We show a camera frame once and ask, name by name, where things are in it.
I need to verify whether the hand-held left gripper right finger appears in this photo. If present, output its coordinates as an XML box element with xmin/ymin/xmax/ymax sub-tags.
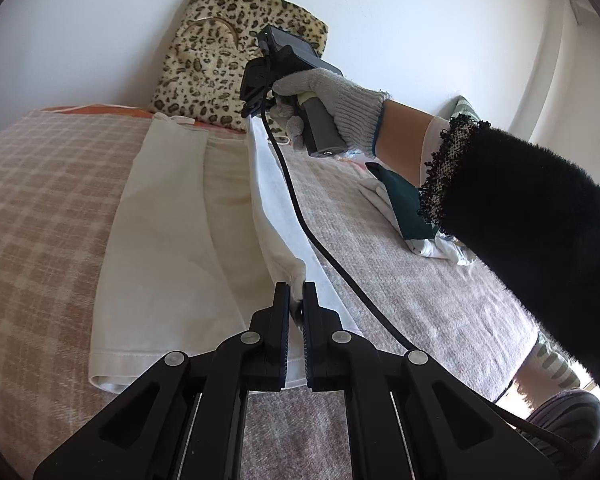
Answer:
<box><xmin>302</xmin><ymin>282</ymin><xmax>561</xmax><ymax>480</ymax></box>

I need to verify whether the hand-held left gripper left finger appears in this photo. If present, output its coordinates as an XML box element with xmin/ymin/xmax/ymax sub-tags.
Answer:
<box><xmin>32</xmin><ymin>282</ymin><xmax>291</xmax><ymax>480</ymax></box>

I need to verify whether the white cloth bag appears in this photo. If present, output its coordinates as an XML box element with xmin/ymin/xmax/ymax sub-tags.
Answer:
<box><xmin>87</xmin><ymin>112</ymin><xmax>366</xmax><ymax>395</ymax></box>

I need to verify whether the person's right forearm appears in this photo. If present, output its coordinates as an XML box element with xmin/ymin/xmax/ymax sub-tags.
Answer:
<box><xmin>375</xmin><ymin>97</ymin><xmax>600</xmax><ymax>411</ymax></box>

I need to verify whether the person's right hand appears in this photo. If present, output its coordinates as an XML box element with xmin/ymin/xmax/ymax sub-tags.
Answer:
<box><xmin>271</xmin><ymin>66</ymin><xmax>392</xmax><ymax>158</ymax></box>

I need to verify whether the leopard print pillow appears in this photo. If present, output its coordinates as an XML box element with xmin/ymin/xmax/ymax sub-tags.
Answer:
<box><xmin>147</xmin><ymin>0</ymin><xmax>331</xmax><ymax>133</ymax></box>

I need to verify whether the white folded cloth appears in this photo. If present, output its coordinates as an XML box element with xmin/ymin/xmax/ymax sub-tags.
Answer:
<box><xmin>357</xmin><ymin>177</ymin><xmax>481</xmax><ymax>267</ymax></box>

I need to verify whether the orange bed sheet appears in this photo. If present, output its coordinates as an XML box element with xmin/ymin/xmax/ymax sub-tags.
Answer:
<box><xmin>37</xmin><ymin>104</ymin><xmax>156</xmax><ymax>118</ymax></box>

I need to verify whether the dark green folded cloth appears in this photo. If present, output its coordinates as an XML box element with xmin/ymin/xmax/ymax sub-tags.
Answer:
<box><xmin>365</xmin><ymin>161</ymin><xmax>441</xmax><ymax>241</ymax></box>

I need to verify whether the green striped white pillow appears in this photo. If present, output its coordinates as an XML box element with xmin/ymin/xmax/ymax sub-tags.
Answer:
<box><xmin>447</xmin><ymin>95</ymin><xmax>486</xmax><ymax>123</ymax></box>

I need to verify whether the beige checked blanket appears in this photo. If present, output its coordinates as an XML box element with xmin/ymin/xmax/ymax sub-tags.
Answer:
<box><xmin>0</xmin><ymin>107</ymin><xmax>541</xmax><ymax>480</ymax></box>

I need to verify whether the white green striped cloth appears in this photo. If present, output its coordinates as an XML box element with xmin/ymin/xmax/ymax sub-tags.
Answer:
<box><xmin>500</xmin><ymin>332</ymin><xmax>586</xmax><ymax>411</ymax></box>

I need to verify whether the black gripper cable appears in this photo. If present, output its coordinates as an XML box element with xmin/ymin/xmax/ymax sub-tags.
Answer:
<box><xmin>260</xmin><ymin>35</ymin><xmax>576</xmax><ymax>461</ymax></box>

